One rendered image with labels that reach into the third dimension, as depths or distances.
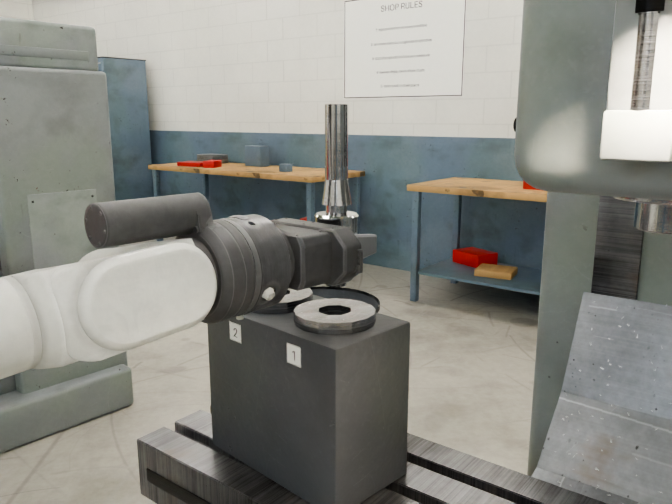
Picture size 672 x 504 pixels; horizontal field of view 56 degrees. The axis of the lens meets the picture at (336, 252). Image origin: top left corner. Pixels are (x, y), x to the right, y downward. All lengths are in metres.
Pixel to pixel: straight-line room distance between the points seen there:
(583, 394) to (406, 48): 4.84
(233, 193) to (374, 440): 6.38
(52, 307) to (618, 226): 0.73
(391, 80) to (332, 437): 5.11
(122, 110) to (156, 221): 7.18
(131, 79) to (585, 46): 7.41
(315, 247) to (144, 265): 0.18
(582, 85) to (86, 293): 0.36
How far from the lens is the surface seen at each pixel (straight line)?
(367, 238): 0.65
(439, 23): 5.46
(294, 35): 6.37
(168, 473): 0.85
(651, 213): 0.53
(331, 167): 0.64
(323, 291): 2.77
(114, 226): 0.49
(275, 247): 0.55
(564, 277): 0.98
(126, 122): 7.71
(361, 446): 0.69
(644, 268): 0.95
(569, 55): 0.47
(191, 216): 0.53
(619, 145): 0.42
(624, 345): 0.95
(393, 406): 0.71
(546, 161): 0.48
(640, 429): 0.92
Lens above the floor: 1.37
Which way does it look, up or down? 12 degrees down
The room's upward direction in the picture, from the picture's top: straight up
